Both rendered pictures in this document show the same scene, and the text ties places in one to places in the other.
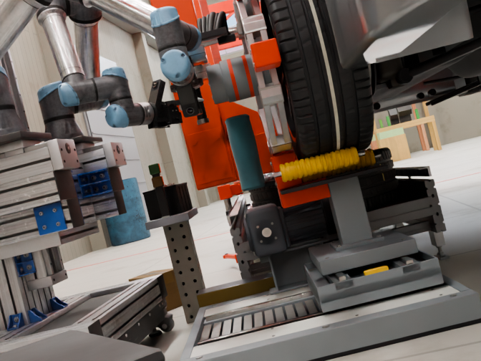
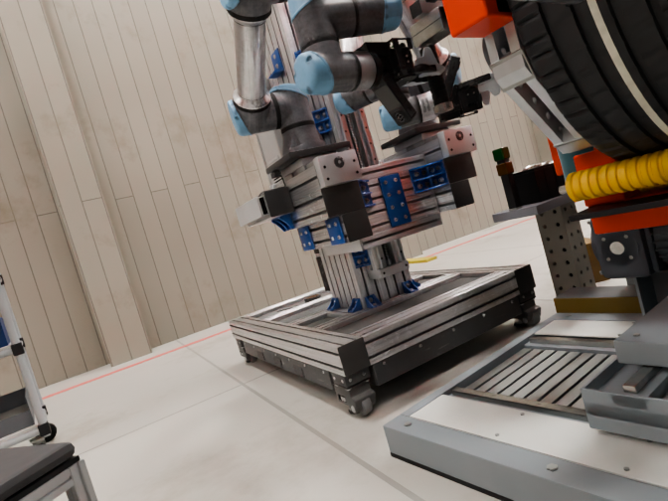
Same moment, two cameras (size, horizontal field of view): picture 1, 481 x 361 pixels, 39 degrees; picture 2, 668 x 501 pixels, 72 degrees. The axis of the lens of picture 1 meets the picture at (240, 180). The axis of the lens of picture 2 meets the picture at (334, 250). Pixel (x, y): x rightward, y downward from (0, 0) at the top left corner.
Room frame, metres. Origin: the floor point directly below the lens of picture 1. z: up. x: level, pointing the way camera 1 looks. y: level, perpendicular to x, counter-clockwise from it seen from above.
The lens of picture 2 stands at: (1.20, -0.59, 0.58)
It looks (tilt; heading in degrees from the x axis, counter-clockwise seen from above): 3 degrees down; 55
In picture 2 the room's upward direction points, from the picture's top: 16 degrees counter-clockwise
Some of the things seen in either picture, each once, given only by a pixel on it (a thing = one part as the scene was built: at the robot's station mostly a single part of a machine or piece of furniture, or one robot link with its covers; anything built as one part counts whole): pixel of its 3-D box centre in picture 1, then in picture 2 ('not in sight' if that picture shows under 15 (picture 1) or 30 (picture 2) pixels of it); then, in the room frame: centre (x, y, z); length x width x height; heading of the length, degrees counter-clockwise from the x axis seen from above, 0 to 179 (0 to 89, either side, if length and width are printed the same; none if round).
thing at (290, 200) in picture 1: (299, 177); (635, 183); (2.24, -0.19, 0.48); 0.16 x 0.12 x 0.17; 89
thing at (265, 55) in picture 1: (265, 55); (479, 7); (1.92, -0.15, 0.85); 0.09 x 0.08 x 0.07; 179
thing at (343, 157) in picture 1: (318, 164); (640, 172); (2.12, -0.25, 0.51); 0.29 x 0.06 x 0.06; 89
